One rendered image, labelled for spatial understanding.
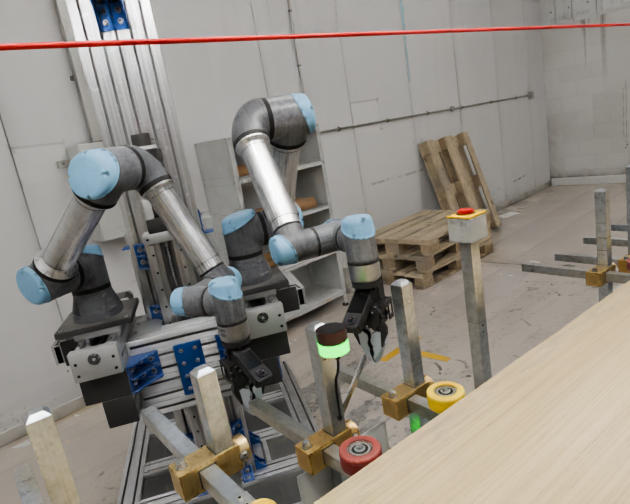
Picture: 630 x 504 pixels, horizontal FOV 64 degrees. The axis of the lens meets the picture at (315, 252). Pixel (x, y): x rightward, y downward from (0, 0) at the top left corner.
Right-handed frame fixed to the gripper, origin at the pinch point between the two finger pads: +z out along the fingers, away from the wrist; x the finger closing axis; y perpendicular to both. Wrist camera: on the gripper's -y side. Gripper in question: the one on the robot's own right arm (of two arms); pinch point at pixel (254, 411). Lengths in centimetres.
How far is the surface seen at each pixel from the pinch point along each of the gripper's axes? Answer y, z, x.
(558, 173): 309, 68, -747
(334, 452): -33.5, -4.3, 0.3
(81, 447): 186, 86, 23
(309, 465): -30.8, -2.7, 5.0
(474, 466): -60, -9, -9
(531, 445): -64, -9, -20
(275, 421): -13.2, -3.4, 1.5
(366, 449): -42.6, -8.7, -0.7
